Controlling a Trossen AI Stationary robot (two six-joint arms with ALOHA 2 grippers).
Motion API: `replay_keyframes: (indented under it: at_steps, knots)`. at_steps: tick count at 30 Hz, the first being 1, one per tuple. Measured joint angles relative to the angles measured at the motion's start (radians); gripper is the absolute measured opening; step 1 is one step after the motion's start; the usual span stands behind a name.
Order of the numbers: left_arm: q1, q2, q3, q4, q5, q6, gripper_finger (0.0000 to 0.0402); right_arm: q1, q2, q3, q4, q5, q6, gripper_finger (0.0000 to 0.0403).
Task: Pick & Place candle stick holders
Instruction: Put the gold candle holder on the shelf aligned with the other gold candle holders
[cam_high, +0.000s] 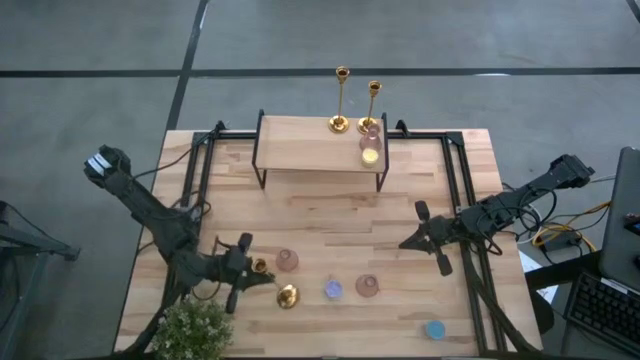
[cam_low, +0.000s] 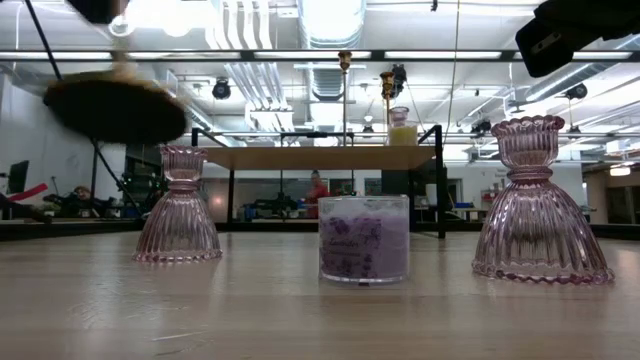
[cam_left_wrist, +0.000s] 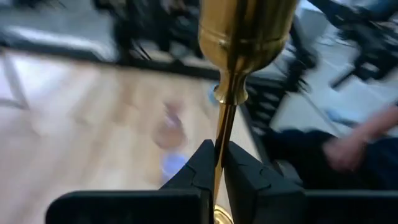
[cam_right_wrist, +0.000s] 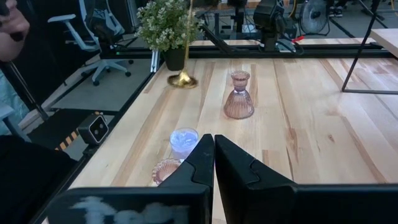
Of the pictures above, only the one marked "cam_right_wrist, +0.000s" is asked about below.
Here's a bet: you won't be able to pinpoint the person's hand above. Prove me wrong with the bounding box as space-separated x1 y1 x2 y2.
0 0 31 62

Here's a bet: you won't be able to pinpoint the wooden shelf riser black legs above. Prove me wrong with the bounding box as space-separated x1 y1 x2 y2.
341 0 398 95

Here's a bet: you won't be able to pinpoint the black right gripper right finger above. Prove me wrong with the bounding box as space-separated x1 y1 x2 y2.
214 134 298 224

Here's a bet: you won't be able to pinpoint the pink ribbed glass candle holder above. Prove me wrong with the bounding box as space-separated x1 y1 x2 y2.
223 70 256 121
151 157 183 186

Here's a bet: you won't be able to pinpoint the white and black office chair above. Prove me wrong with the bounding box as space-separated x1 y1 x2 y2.
47 0 135 88

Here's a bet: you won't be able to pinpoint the purple candle cup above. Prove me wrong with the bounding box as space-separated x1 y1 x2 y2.
169 126 200 161

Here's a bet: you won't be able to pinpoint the artificial plant in black pot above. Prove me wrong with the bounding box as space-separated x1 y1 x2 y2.
134 0 206 72

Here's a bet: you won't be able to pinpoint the black mat with yellow stripes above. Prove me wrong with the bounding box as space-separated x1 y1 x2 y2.
27 108 108 154

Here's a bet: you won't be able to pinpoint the black aluminium rail frame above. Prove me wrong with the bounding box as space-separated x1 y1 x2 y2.
29 24 386 224

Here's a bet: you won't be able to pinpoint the black table-level camera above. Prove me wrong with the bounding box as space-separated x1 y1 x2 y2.
76 113 111 147

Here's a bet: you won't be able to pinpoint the gold candlestick holder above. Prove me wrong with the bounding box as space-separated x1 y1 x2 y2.
167 0 199 90

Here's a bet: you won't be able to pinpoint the black floor fan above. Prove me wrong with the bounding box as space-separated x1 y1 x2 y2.
298 0 331 37

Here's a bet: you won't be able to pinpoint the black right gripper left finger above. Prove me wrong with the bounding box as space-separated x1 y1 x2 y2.
159 133 215 224

